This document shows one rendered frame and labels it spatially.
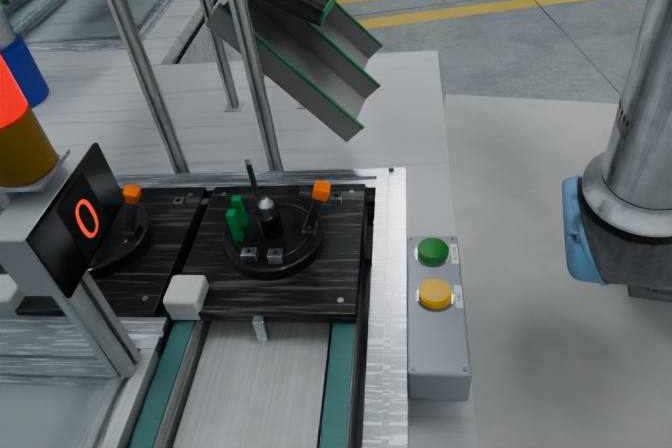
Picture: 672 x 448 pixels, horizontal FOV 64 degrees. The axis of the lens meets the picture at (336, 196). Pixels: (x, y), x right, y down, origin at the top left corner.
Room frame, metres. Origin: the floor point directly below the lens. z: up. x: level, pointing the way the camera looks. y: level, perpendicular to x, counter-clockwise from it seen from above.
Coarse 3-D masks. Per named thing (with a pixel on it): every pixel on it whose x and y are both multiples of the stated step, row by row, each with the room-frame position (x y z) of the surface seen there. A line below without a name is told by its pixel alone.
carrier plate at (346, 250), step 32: (224, 192) 0.65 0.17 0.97; (288, 192) 0.63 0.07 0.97; (352, 192) 0.60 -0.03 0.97; (224, 224) 0.57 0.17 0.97; (352, 224) 0.54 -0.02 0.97; (192, 256) 0.52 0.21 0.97; (224, 256) 0.51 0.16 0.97; (320, 256) 0.49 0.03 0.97; (352, 256) 0.48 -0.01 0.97; (224, 288) 0.45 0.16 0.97; (256, 288) 0.45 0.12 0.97; (288, 288) 0.44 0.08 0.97; (320, 288) 0.43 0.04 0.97; (352, 288) 0.43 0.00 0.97; (192, 320) 0.42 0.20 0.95; (224, 320) 0.42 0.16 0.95; (288, 320) 0.40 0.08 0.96; (320, 320) 0.39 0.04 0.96; (352, 320) 0.39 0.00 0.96
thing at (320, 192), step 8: (320, 184) 0.51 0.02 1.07; (328, 184) 0.51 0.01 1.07; (304, 192) 0.51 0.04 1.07; (312, 192) 0.51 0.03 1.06; (320, 192) 0.50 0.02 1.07; (328, 192) 0.50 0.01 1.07; (320, 200) 0.51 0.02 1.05; (312, 208) 0.51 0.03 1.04; (320, 208) 0.51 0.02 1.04; (312, 216) 0.51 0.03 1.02; (312, 224) 0.51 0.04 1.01
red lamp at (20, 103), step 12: (0, 60) 0.36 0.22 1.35; (0, 72) 0.36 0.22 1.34; (0, 84) 0.35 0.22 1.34; (12, 84) 0.36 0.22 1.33; (0, 96) 0.35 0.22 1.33; (12, 96) 0.36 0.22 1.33; (0, 108) 0.34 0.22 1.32; (12, 108) 0.35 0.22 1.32; (24, 108) 0.36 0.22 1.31; (0, 120) 0.34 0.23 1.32; (12, 120) 0.35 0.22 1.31
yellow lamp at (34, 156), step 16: (32, 112) 0.37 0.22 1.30; (0, 128) 0.34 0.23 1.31; (16, 128) 0.35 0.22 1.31; (32, 128) 0.36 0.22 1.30; (0, 144) 0.34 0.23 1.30; (16, 144) 0.34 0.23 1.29; (32, 144) 0.35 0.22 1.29; (48, 144) 0.36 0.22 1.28; (0, 160) 0.34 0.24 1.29; (16, 160) 0.34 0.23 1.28; (32, 160) 0.34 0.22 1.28; (48, 160) 0.35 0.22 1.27; (0, 176) 0.34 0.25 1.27; (16, 176) 0.34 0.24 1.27; (32, 176) 0.34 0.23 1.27
